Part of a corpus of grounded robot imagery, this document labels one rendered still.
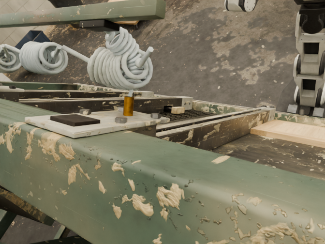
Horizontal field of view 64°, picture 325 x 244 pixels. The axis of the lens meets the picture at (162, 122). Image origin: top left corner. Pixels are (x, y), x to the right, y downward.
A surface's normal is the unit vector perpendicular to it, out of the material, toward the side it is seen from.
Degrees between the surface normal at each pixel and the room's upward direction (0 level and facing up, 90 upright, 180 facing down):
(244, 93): 0
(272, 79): 0
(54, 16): 39
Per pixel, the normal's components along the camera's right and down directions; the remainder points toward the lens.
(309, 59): -0.45, -0.39
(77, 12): -0.56, 0.09
